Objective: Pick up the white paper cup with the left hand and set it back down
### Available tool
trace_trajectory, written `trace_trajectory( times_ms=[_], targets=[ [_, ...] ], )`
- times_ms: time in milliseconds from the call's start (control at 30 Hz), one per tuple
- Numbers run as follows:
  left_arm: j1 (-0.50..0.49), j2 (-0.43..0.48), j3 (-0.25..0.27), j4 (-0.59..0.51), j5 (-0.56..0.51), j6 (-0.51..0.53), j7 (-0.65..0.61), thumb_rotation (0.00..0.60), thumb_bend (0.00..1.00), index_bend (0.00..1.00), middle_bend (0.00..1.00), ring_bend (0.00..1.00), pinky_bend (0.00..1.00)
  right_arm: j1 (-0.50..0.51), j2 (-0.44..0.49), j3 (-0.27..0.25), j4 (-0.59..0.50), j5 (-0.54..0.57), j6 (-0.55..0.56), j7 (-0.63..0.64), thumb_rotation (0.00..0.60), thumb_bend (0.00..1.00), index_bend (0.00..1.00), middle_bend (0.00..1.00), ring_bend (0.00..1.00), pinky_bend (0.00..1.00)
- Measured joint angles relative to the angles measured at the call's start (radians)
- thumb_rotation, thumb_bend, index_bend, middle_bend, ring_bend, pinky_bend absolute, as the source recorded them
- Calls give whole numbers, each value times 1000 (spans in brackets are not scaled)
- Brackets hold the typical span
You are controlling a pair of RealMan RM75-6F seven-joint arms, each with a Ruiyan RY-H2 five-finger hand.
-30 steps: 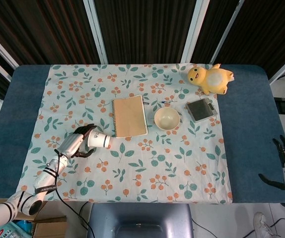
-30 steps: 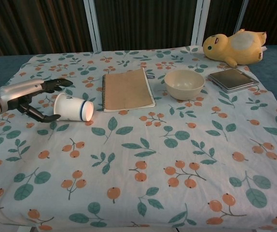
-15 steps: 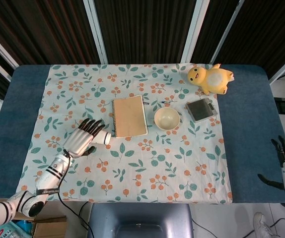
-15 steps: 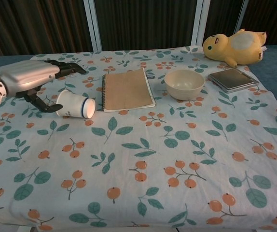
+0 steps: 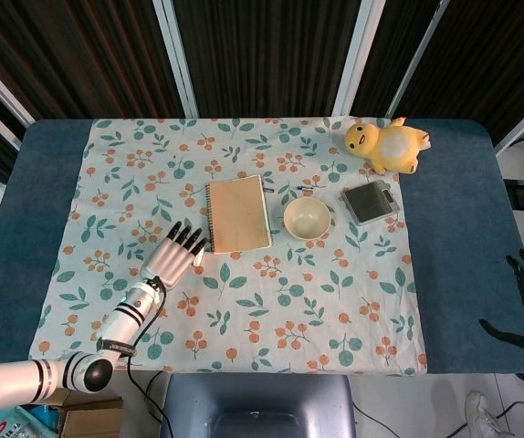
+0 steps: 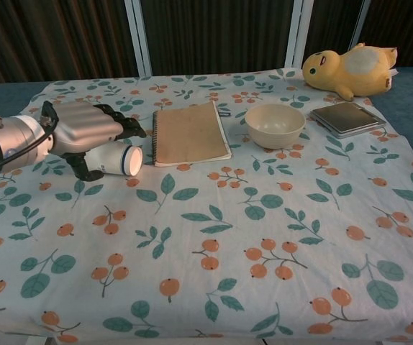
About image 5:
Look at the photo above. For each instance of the floral patterned tablecloth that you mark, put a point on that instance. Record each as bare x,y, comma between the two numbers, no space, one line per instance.
244,255

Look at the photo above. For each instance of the white paper cup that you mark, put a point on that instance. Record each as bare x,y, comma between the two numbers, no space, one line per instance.
198,259

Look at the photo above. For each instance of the grey digital kitchen scale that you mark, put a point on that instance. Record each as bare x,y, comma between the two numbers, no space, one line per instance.
370,203

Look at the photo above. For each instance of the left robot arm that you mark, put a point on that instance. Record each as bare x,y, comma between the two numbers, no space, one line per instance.
75,347

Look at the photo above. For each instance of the yellow duck plush toy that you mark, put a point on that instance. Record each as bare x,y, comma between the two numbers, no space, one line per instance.
387,143

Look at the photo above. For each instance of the brown spiral notebook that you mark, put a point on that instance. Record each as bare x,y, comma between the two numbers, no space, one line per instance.
240,214

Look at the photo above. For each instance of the brown cardboard box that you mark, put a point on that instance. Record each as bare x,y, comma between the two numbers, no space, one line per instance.
84,417

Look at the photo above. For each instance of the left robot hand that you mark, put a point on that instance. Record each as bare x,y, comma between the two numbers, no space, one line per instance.
175,257

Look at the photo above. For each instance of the dark folding screen panel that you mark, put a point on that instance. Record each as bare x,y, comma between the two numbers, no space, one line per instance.
266,55

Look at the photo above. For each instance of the teal plastic package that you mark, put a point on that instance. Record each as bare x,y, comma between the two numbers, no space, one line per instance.
15,424

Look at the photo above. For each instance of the cream ceramic bowl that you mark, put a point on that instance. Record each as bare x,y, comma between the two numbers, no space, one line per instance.
307,218

